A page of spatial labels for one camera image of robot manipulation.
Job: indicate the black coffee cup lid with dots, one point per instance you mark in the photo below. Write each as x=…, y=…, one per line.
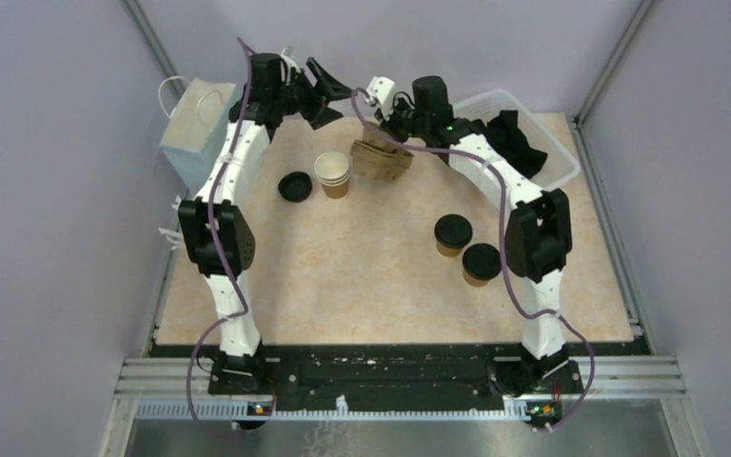
x=454, y=231

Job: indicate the stack of black lids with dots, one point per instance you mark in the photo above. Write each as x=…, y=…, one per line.
x=295, y=187

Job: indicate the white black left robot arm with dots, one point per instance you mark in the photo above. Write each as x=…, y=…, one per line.
x=218, y=239

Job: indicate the light blue paper bag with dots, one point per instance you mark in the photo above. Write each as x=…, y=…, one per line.
x=197, y=128

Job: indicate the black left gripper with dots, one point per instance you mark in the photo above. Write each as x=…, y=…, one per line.
x=319, y=113

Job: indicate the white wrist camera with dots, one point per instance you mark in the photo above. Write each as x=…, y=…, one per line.
x=291, y=68
x=380, y=92

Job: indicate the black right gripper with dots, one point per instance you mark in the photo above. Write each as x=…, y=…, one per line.
x=388, y=124

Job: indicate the white cable duct strip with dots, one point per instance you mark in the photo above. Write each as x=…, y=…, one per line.
x=238, y=410

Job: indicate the brown paper coffee cup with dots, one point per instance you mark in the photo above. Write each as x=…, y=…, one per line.
x=450, y=236

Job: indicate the black cloth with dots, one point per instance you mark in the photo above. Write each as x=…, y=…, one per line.
x=505, y=136

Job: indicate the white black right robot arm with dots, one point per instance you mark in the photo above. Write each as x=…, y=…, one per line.
x=491, y=151

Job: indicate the brown cardboard cup carrier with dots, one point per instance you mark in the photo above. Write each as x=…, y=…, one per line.
x=376, y=159

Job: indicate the black mounting base rail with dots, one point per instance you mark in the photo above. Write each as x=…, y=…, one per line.
x=380, y=378

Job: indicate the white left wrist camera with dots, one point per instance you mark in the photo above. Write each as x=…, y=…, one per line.
x=291, y=68

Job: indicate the stack of paper cups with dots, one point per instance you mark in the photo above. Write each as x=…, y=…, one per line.
x=332, y=169

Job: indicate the white plastic basket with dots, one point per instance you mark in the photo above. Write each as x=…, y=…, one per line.
x=561, y=165

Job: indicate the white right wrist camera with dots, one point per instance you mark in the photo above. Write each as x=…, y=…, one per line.
x=380, y=92

